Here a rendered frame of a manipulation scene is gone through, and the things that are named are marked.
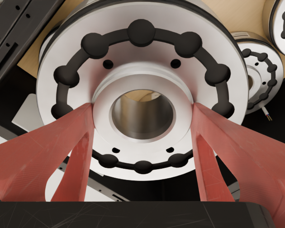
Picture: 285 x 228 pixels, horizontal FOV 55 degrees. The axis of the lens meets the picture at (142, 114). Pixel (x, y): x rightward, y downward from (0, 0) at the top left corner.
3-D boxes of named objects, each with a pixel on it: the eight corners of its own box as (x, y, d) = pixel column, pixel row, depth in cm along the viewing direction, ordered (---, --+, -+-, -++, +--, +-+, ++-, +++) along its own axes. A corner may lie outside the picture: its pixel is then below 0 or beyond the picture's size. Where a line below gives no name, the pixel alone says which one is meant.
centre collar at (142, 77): (143, 161, 15) (143, 169, 15) (71, 111, 13) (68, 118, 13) (214, 109, 13) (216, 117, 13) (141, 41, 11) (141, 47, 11)
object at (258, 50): (228, 126, 37) (229, 129, 37) (178, 81, 33) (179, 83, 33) (297, 80, 33) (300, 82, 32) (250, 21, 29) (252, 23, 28)
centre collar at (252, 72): (234, 106, 35) (235, 109, 34) (209, 83, 33) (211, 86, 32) (268, 82, 33) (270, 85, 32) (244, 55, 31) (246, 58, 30)
